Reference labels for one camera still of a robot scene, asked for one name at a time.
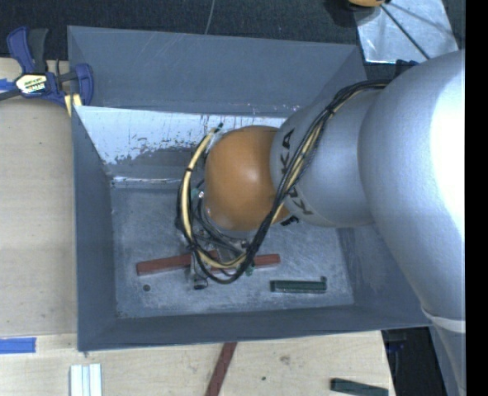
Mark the red-brown flat block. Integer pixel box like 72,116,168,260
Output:
204,342,239,396
135,253,282,277

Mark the dark green flat block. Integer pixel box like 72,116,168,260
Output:
269,276,329,294
329,377,391,396

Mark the grey metal bin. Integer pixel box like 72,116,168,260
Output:
66,25,435,352

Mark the pale wood flat board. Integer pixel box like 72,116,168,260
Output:
0,97,80,338

